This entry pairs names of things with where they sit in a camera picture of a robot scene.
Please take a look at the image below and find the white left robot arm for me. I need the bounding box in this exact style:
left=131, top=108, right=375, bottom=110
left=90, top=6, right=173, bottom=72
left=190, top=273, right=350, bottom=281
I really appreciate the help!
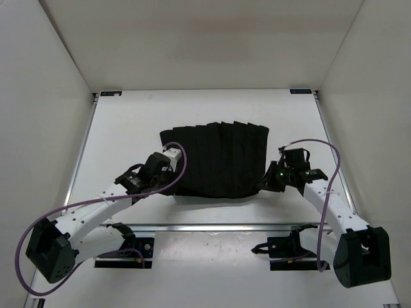
left=24, top=146, right=187, bottom=284

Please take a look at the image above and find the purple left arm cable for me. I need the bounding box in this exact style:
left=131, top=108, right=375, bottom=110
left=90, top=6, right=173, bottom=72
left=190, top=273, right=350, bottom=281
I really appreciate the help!
left=15, top=141, right=188, bottom=296

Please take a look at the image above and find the blue table label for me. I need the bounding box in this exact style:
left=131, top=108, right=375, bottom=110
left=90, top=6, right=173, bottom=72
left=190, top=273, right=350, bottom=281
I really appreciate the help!
left=290, top=89, right=312, bottom=94
left=100, top=91, right=122, bottom=97

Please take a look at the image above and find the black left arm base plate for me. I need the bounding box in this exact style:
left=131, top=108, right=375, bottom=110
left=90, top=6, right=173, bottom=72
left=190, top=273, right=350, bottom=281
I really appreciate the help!
left=94, top=234, right=155, bottom=270

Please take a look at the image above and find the blue left table label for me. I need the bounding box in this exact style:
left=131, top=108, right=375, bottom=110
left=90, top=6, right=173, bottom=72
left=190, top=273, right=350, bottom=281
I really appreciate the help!
left=100, top=91, right=122, bottom=97

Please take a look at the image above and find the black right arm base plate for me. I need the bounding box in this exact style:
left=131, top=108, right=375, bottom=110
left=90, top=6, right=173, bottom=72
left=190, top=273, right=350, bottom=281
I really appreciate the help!
left=251, top=234, right=318, bottom=271

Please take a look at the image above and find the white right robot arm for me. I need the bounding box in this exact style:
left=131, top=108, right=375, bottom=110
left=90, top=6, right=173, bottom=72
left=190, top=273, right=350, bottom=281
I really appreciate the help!
left=254, top=148, right=392, bottom=288

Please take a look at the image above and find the aluminium table rail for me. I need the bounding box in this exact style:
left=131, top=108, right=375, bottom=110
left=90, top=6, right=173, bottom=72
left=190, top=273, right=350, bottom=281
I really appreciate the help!
left=128, top=223, right=362, bottom=232

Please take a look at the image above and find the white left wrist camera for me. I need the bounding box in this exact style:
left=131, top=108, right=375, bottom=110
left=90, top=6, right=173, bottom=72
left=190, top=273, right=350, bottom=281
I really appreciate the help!
left=162, top=148, right=182, bottom=172

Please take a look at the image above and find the black pleated skirt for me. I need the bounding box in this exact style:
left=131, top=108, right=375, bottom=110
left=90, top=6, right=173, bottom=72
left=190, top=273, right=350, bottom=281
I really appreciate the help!
left=159, top=121, right=269, bottom=199

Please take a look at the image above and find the blue right table label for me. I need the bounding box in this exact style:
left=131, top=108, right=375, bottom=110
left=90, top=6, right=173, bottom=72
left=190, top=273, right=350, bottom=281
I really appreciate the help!
left=290, top=89, right=312, bottom=94

